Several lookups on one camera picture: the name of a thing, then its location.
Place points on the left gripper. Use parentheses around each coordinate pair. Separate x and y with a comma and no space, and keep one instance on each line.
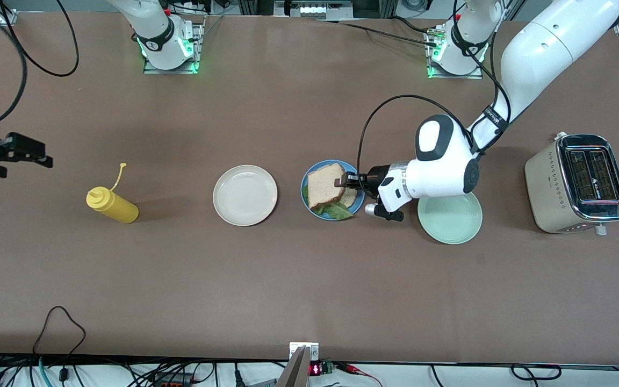
(375,178)

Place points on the brown bread slice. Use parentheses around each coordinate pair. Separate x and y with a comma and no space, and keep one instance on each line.
(324,185)
(348,198)

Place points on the green lettuce leaf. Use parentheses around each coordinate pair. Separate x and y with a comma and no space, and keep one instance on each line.
(336,212)

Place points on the yellow mustard squeeze bottle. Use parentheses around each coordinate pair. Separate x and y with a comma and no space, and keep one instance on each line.
(119,209)

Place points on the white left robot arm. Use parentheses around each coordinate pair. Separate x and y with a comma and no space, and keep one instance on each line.
(546,43)

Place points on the blue round plate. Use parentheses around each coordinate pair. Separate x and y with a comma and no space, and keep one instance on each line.
(361,200)

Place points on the mint green round plate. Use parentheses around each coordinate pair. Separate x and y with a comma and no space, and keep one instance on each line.
(449,220)

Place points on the beige round plate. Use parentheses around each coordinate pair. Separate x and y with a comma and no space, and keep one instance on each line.
(245,195)

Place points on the black control box with lights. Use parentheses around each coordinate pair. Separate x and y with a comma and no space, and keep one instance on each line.
(315,9)

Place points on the beige chrome toaster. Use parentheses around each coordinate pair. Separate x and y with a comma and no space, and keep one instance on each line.
(543,188)

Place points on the circuit board with red display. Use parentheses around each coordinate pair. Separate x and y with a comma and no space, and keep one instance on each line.
(316,369)

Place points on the grey metal bar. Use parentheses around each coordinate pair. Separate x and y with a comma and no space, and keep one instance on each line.
(294,373)

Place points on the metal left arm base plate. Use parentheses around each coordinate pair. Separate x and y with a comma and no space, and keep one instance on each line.
(457,76)

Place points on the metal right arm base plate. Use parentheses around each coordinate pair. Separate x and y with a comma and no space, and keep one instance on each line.
(172,70)

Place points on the small metal edge bracket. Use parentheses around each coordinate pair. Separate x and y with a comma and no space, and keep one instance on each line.
(313,352)

